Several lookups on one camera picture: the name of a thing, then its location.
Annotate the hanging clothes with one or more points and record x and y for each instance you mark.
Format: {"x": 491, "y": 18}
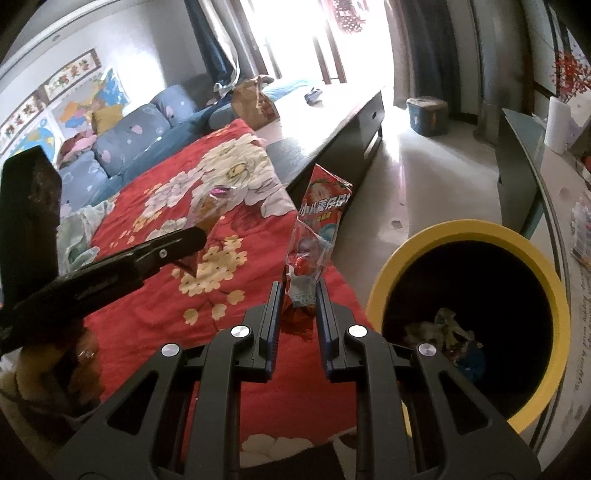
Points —
{"x": 351, "y": 14}

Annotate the teal storage box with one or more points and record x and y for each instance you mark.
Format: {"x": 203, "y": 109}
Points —
{"x": 427, "y": 117}

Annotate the person's left hand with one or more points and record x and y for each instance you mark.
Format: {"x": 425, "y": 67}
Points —
{"x": 83, "y": 364}

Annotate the grey standing air conditioner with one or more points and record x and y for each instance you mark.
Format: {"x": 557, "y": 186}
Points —
{"x": 496, "y": 69}

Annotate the blue floral sofa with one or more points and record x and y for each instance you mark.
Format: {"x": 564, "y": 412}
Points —
{"x": 138, "y": 134}

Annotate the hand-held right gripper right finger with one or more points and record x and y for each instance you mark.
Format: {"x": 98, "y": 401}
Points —
{"x": 323, "y": 323}

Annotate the small dark gadget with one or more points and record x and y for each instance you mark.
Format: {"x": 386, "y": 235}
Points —
{"x": 313, "y": 95}

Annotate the yellow black waste bin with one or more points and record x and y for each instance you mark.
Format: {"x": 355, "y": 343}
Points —
{"x": 545, "y": 277}

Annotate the dark blue curtain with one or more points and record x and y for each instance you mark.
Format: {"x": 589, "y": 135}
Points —
{"x": 210, "y": 41}

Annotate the dark television cabinet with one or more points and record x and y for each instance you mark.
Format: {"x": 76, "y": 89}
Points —
{"x": 521, "y": 175}

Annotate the colourful country map poster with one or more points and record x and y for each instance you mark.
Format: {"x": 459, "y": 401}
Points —
{"x": 92, "y": 99}

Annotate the dark grey curtain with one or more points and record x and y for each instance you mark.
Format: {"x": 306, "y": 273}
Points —
{"x": 434, "y": 50}

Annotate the paper towel roll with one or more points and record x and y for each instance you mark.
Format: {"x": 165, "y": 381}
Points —
{"x": 557, "y": 127}

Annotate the light green cloth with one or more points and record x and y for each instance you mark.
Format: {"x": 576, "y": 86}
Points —
{"x": 81, "y": 240}

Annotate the pile of clothes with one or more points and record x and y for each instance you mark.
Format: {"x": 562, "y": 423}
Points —
{"x": 76, "y": 145}

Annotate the purple clear candy wrapper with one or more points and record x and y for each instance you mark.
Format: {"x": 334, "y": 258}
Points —
{"x": 217, "y": 207}

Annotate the yellow pillow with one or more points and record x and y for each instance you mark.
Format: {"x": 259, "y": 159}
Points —
{"x": 107, "y": 119}

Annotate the red floral blanket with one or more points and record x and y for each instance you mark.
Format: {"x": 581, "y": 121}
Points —
{"x": 194, "y": 295}

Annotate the dark coffee table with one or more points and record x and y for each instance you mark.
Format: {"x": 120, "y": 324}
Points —
{"x": 332, "y": 129}

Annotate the white yellow plastic wrapper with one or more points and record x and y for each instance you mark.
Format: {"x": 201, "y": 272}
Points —
{"x": 455, "y": 325}

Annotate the pink packet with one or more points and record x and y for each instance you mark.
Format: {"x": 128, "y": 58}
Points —
{"x": 581, "y": 230}

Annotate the world map poster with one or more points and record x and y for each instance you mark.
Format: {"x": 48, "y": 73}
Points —
{"x": 34, "y": 138}

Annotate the glass balcony door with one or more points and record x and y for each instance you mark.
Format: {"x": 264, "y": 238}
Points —
{"x": 300, "y": 41}

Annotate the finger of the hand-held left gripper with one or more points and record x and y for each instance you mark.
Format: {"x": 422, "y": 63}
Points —
{"x": 171, "y": 249}

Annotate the red snack wrapper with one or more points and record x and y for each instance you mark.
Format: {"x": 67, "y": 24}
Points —
{"x": 323, "y": 217}

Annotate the red berry branches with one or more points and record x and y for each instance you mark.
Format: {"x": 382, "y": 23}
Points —
{"x": 572, "y": 74}

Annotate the framed cartoon poster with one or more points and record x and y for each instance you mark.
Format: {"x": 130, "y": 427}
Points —
{"x": 71, "y": 74}
{"x": 21, "y": 117}

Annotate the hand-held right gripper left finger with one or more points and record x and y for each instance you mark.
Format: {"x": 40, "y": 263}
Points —
{"x": 275, "y": 323}

